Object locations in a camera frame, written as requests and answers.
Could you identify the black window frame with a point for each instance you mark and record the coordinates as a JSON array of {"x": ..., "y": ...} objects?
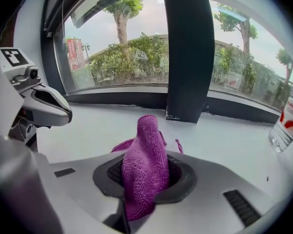
[{"x": 190, "y": 57}]

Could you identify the green hedge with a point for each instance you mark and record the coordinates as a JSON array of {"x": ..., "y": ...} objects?
[{"x": 141, "y": 57}]

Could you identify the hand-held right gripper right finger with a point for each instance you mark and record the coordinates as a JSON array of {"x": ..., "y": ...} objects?
[{"x": 210, "y": 191}]

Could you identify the street lamp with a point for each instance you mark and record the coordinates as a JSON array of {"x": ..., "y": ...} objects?
[{"x": 86, "y": 50}]

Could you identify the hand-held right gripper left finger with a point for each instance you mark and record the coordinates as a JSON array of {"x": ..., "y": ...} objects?
[{"x": 88, "y": 191}]

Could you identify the red banner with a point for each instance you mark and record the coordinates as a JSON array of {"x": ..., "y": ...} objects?
[{"x": 74, "y": 53}]

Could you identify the green tree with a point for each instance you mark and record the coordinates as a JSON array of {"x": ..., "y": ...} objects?
[
  {"x": 288, "y": 67},
  {"x": 245, "y": 33},
  {"x": 122, "y": 28}
]

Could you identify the purple cloth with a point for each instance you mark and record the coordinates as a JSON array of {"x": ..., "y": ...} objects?
[{"x": 146, "y": 167}]

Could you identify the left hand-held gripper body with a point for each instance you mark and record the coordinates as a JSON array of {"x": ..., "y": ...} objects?
[{"x": 14, "y": 60}]

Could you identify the clear plastic water bottle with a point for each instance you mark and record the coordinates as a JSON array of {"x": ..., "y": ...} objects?
[{"x": 284, "y": 128}]

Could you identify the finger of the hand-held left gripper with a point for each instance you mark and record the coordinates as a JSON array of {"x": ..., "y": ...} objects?
[
  {"x": 46, "y": 116},
  {"x": 52, "y": 89}
]

